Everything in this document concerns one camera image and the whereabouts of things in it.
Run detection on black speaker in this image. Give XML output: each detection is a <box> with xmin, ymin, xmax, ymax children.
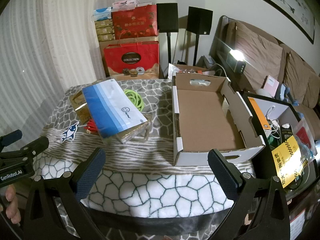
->
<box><xmin>187</xmin><ymin>6</ymin><xmax>214</xmax><ymax>35</ymax></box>
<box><xmin>156</xmin><ymin>3</ymin><xmax>179</xmax><ymax>33</ymax></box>

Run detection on black packet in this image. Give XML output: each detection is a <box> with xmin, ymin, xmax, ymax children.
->
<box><xmin>279</xmin><ymin>124</ymin><xmax>293</xmax><ymax>143</ymax></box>

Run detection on person's left hand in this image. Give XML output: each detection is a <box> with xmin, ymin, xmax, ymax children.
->
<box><xmin>4</xmin><ymin>186</ymin><xmax>20</xmax><ymax>219</ymax></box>

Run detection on red collection gift bag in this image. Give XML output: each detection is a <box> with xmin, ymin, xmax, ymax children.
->
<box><xmin>99</xmin><ymin>35</ymin><xmax>160</xmax><ymax>80</ymax></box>

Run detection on blue cloth item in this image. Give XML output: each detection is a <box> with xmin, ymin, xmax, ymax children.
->
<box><xmin>274</xmin><ymin>83</ymin><xmax>302</xmax><ymax>107</ymax></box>

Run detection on pink tissue pack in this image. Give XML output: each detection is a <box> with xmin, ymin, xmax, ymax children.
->
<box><xmin>112</xmin><ymin>0</ymin><xmax>138</xmax><ymax>9</ymax></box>

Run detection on pink box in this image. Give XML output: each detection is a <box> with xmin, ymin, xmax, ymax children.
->
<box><xmin>263</xmin><ymin>75</ymin><xmax>279</xmax><ymax>96</ymax></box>

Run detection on grey and white patterned blanket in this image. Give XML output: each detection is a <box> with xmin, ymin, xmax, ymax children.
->
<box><xmin>35</xmin><ymin>79</ymin><xmax>255</xmax><ymax>240</ymax></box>

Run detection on green rope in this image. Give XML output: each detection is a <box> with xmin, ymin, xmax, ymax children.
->
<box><xmin>124</xmin><ymin>89</ymin><xmax>145</xmax><ymax>111</ymax></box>

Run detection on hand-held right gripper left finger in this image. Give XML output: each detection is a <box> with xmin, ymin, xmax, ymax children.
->
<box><xmin>24</xmin><ymin>148</ymin><xmax>107</xmax><ymax>240</ymax></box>

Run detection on green lit lamp device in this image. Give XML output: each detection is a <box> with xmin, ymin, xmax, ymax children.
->
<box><xmin>226</xmin><ymin>50</ymin><xmax>247</xmax><ymax>75</ymax></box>

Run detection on orange box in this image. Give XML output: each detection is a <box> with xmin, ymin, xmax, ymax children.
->
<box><xmin>247</xmin><ymin>97</ymin><xmax>272</xmax><ymax>132</ymax></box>

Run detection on blue tissue pack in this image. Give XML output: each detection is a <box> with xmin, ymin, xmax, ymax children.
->
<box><xmin>93</xmin><ymin>6</ymin><xmax>112</xmax><ymax>21</ymax></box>

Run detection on white curtain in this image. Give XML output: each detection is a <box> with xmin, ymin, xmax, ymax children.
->
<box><xmin>0</xmin><ymin>0</ymin><xmax>105</xmax><ymax>140</ymax></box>

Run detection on yellow booklet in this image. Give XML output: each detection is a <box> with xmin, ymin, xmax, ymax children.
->
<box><xmin>272</xmin><ymin>136</ymin><xmax>310</xmax><ymax>187</ymax></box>

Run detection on brown sofa cushion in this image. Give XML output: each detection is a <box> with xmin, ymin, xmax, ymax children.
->
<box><xmin>284</xmin><ymin>51</ymin><xmax>318</xmax><ymax>107</ymax></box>
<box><xmin>232</xmin><ymin>21</ymin><xmax>287</xmax><ymax>92</ymax></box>

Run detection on white round object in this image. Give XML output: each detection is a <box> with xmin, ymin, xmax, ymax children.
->
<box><xmin>254</xmin><ymin>87</ymin><xmax>275</xmax><ymax>98</ymax></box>

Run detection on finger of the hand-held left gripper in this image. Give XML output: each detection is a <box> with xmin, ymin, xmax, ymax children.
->
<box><xmin>0</xmin><ymin>136</ymin><xmax>50</xmax><ymax>167</ymax></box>
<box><xmin>0</xmin><ymin>129</ymin><xmax>23</xmax><ymax>147</ymax></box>

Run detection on framed wall painting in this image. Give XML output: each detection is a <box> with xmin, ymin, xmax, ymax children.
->
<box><xmin>219</xmin><ymin>0</ymin><xmax>315</xmax><ymax>45</ymax></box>

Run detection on red floral gift bag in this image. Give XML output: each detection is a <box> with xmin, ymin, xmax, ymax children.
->
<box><xmin>111</xmin><ymin>4</ymin><xmax>159</xmax><ymax>40</ymax></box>

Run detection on clear plastic case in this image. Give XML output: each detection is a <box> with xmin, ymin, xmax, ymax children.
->
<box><xmin>100</xmin><ymin>113</ymin><xmax>153</xmax><ymax>144</ymax></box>

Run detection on orca sticker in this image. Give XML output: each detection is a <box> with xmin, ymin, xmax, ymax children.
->
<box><xmin>61</xmin><ymin>121</ymin><xmax>80</xmax><ymax>142</ymax></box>

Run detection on white cardboard box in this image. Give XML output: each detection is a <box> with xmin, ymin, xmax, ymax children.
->
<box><xmin>172</xmin><ymin>72</ymin><xmax>266</xmax><ymax>167</ymax></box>

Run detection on black storage bin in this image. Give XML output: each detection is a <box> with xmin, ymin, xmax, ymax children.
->
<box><xmin>241</xmin><ymin>92</ymin><xmax>320</xmax><ymax>205</ymax></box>

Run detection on gold box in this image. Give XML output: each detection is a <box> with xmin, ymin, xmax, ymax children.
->
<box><xmin>69</xmin><ymin>91</ymin><xmax>92</xmax><ymax>123</ymax></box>

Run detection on brown cardboard box with clutter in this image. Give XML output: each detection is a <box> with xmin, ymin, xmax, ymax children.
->
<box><xmin>167</xmin><ymin>63</ymin><xmax>215</xmax><ymax>81</ymax></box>

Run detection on blue and white striped pouch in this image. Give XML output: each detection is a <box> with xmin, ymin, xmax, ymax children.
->
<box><xmin>82</xmin><ymin>79</ymin><xmax>148</xmax><ymax>139</ymax></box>

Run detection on clear pouch with red insert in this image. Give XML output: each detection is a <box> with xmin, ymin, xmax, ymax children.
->
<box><xmin>293</xmin><ymin>121</ymin><xmax>317</xmax><ymax>161</ymax></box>

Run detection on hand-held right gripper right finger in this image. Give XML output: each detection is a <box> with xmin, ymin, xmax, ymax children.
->
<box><xmin>208</xmin><ymin>149</ymin><xmax>297</xmax><ymax>240</ymax></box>

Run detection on small red item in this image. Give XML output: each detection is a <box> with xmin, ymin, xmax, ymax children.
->
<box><xmin>84</xmin><ymin>119</ymin><xmax>98</xmax><ymax>133</ymax></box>

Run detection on white cables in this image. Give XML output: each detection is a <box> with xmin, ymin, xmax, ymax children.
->
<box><xmin>265</xmin><ymin>106</ymin><xmax>284</xmax><ymax>142</ymax></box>

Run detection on brown sofa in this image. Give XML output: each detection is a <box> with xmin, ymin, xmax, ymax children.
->
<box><xmin>209</xmin><ymin>15</ymin><xmax>320</xmax><ymax>143</ymax></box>

